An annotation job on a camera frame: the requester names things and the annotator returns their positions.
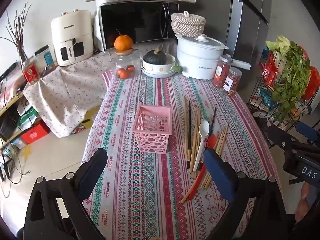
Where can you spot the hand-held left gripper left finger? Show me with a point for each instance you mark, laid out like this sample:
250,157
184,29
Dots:
96,166

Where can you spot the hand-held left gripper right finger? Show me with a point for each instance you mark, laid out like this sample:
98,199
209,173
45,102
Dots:
215,170

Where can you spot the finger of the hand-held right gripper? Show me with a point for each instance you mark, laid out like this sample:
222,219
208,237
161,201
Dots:
283,140
308,131

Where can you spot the red plastic spoon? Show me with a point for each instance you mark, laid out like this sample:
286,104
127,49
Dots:
212,142

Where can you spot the long pale wooden chopstick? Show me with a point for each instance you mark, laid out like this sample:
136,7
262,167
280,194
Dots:
222,136

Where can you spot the white plastic spoon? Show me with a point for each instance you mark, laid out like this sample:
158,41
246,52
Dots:
204,129

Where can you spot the pink plastic basket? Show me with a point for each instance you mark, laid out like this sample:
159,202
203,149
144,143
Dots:
152,130

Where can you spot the person's right forearm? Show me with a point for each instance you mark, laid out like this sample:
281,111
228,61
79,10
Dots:
314,205

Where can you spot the person's right hand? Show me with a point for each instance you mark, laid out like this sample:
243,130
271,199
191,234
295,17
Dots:
303,202

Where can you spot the red snack packet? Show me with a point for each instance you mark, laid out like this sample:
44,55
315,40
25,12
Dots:
270,70
312,82

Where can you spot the striped patterned tablecloth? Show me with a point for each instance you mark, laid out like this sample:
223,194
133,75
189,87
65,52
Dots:
140,192

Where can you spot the green leafy herbs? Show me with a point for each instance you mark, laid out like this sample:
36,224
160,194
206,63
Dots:
291,80

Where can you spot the black chopstick gold end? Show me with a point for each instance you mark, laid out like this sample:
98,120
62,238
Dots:
189,120

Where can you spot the red cardboard box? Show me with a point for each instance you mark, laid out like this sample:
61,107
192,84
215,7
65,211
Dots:
35,135

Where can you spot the floral cabinet cover cloth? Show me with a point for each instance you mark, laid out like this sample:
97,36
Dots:
72,95

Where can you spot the plastic jar dried rings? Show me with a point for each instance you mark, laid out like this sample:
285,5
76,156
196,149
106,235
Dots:
232,82

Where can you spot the green cardboard box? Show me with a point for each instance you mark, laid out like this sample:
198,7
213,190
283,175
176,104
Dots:
27,117

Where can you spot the white cylinder object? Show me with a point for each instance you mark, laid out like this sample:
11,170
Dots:
242,65

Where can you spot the plastic jar red contents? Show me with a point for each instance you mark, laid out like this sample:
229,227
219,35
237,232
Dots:
222,73

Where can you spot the napa cabbage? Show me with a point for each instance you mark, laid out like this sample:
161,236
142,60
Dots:
278,45

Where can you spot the wooden shelf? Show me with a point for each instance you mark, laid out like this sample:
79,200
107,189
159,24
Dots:
10,102

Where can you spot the glass jar with tangerines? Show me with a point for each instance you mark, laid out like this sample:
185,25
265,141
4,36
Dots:
125,60

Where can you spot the white electric cooking pot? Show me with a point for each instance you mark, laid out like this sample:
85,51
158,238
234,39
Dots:
197,60

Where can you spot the white floral casserole dish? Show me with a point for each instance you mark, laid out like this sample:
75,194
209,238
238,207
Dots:
160,71

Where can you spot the clear jar red label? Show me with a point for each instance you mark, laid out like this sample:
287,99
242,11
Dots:
30,72

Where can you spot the clear jar blue label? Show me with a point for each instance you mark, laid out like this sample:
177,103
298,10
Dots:
49,60

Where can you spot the dark green kabocha squash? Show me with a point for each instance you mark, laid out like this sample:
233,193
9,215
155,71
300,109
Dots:
155,57

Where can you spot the large orange tangerine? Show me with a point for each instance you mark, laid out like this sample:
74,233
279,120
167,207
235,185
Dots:
123,42

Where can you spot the grey refrigerator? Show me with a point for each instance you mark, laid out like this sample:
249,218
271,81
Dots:
250,17

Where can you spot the cream air fryer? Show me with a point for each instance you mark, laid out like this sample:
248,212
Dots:
72,35

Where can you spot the woven lidded basket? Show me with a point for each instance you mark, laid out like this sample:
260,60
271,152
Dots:
187,25

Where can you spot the white microwave oven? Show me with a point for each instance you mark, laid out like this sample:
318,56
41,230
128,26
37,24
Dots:
140,22

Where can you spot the dry twigs bunch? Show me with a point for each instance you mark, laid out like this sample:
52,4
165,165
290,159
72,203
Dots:
17,37

